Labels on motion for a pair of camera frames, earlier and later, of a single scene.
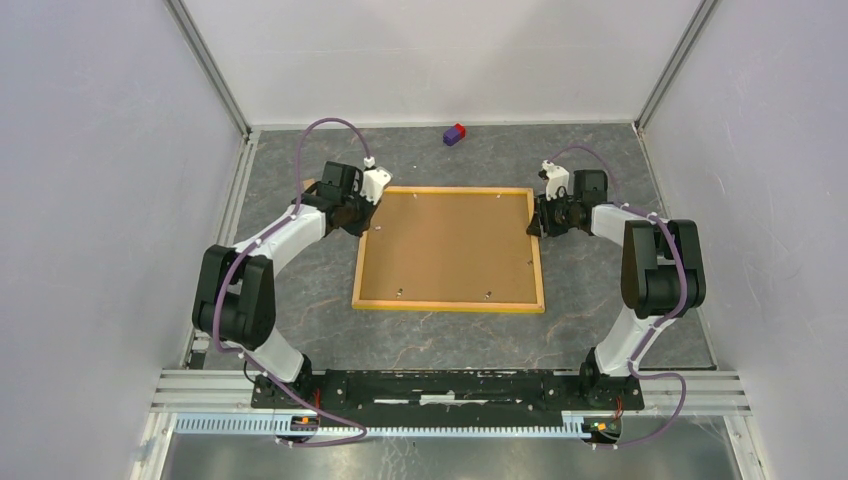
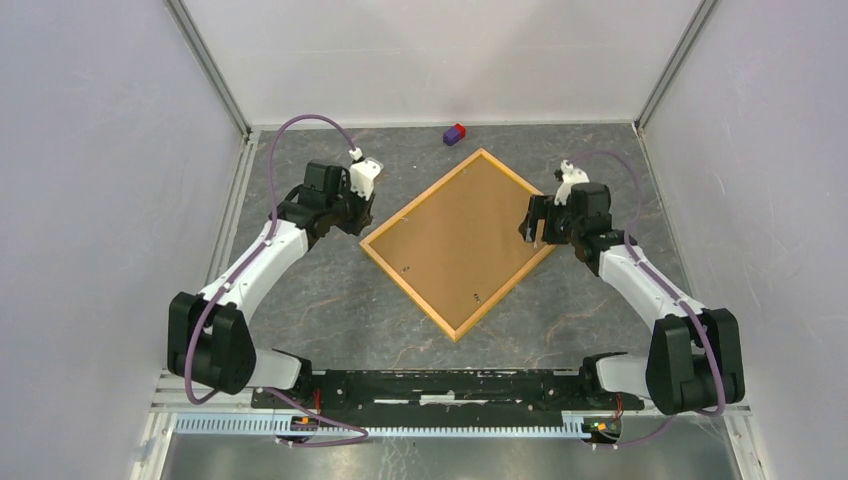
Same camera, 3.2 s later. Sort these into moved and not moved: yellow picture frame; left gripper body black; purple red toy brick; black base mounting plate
Moved: yellow picture frame
Not moved: left gripper body black; black base mounting plate; purple red toy brick
